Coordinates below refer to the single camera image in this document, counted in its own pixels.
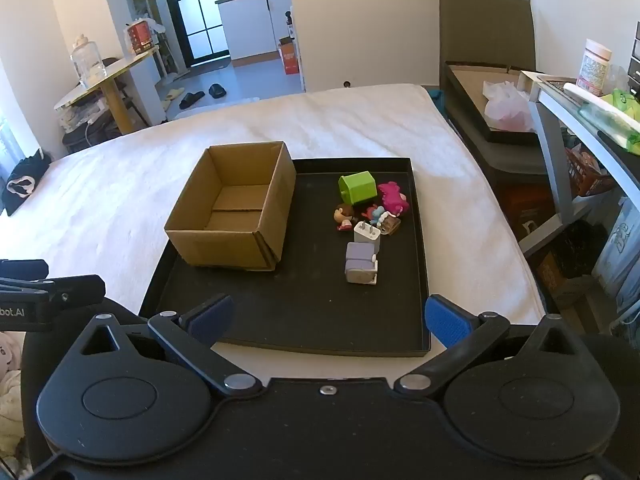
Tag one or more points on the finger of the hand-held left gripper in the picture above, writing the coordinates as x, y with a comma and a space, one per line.
77, 292

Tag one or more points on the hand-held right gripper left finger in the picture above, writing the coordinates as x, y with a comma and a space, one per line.
210, 316

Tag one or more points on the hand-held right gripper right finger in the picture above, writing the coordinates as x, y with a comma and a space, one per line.
447, 322

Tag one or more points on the black shallow tray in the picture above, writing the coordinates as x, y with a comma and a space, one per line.
310, 310

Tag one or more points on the cardboard box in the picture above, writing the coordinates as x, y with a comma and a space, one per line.
235, 205

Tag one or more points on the blue figurine with red hat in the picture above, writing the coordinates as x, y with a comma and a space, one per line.
372, 212

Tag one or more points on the white pink plush toy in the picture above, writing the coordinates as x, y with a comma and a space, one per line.
9, 385

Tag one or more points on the white plug charger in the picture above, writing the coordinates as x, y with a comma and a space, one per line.
366, 236

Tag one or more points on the black and white cloth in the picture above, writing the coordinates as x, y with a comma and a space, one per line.
22, 180

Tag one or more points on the pink toy figure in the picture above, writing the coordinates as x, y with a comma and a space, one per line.
394, 199

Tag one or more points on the brown-haired small figurine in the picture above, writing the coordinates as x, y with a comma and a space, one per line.
344, 216

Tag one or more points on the green cube box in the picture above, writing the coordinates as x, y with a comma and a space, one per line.
357, 187

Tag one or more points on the white power strip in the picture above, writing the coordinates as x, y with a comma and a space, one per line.
82, 117

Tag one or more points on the white grey shelf unit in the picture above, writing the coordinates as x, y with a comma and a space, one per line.
550, 150

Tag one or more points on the black slipper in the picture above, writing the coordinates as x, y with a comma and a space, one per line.
191, 100
217, 91

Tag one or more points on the beige slipper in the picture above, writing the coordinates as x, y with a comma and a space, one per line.
172, 97

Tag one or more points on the round wooden side table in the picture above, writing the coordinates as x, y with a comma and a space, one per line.
117, 77

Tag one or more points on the black box with brown lining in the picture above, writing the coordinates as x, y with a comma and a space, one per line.
470, 100

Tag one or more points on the white plastic bag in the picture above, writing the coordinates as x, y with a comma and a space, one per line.
507, 105

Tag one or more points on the clear glass jar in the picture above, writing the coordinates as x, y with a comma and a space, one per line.
89, 65

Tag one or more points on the green wet wipes pack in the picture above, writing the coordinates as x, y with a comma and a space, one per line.
612, 120

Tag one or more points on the red canister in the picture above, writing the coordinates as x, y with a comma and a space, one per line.
139, 37

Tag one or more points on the orange carton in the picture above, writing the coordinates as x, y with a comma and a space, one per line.
289, 57

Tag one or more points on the white jar with label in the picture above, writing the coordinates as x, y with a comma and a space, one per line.
594, 67

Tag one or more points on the white kitchen cabinet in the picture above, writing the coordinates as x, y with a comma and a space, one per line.
255, 22

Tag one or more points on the black framed glass door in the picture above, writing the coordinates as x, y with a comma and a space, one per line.
195, 10

